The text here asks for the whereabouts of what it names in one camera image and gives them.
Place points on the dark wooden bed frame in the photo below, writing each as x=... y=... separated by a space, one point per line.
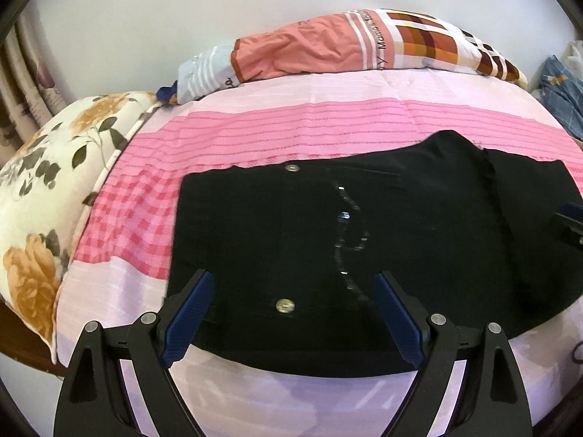
x=22 y=341

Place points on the pink checked bedsheet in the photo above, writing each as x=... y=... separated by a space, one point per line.
x=273 y=123

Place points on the floral pillow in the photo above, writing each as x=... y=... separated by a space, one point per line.
x=41 y=218

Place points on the striped floral curtain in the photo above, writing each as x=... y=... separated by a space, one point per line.
x=27 y=100

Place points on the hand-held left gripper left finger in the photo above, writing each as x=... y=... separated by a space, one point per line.
x=191 y=318

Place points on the blue jeans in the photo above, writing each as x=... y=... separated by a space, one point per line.
x=562 y=95

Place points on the dark blue cloth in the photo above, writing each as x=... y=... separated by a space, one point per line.
x=166 y=94

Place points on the white floral cloth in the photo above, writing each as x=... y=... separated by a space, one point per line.
x=575 y=57

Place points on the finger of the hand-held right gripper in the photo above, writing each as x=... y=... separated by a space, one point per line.
x=569 y=225

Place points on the folded orange plaid quilt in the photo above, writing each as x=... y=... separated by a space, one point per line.
x=309 y=45

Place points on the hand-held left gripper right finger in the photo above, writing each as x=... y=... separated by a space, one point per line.
x=396 y=318

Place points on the black pants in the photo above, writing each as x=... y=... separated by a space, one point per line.
x=282 y=218

